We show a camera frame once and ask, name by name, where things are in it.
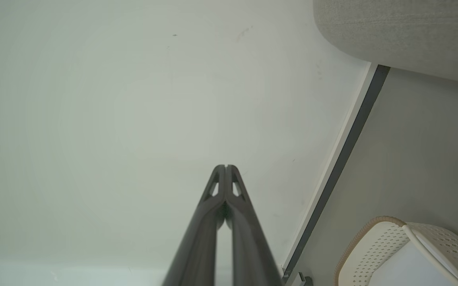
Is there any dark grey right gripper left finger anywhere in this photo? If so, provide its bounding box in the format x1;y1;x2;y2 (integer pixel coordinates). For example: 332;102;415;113
162;164;227;286

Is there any white and grey baseboard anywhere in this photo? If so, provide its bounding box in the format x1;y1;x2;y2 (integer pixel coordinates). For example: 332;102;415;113
281;62;391;284

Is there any white perforated laundry basket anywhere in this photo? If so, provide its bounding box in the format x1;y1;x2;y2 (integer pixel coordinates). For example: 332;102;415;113
334;216;458;286

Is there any light grey fabric sofa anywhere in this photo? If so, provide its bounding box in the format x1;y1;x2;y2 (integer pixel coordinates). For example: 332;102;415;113
313;0;458;87

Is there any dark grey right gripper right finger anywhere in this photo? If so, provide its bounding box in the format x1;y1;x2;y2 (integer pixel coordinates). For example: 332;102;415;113
225;164;283;286

